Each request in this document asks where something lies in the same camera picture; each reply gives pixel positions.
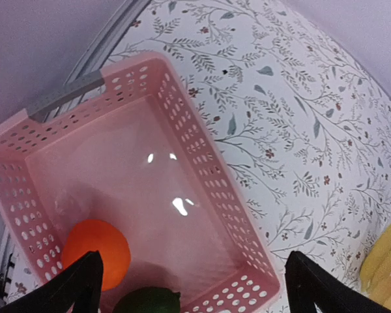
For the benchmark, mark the orange fruit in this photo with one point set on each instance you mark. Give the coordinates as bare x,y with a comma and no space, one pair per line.
94,235

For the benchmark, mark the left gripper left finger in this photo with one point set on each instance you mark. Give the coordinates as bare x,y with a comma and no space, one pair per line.
77,289

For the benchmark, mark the green avocado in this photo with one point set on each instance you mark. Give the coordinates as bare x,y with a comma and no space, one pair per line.
150,299

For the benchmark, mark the left aluminium frame post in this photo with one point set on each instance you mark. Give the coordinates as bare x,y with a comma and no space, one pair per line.
107,38

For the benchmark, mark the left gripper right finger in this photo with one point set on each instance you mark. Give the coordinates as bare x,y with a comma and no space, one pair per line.
310,288

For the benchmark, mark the pink plastic basket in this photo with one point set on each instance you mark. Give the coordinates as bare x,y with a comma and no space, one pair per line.
125,145

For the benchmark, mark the yellow banana bunch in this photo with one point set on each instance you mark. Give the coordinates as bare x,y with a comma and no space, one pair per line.
375,272

